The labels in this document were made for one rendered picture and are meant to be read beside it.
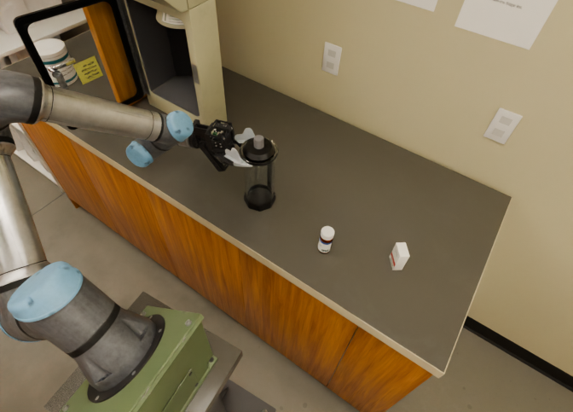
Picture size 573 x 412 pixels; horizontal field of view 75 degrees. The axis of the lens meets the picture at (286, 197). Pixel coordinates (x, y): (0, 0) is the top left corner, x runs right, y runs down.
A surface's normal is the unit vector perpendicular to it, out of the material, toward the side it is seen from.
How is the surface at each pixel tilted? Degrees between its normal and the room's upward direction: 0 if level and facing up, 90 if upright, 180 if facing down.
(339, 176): 0
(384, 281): 0
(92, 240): 0
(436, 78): 90
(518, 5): 90
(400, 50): 90
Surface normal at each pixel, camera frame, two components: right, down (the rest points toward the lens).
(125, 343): 0.51, -0.44
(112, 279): 0.04, -0.63
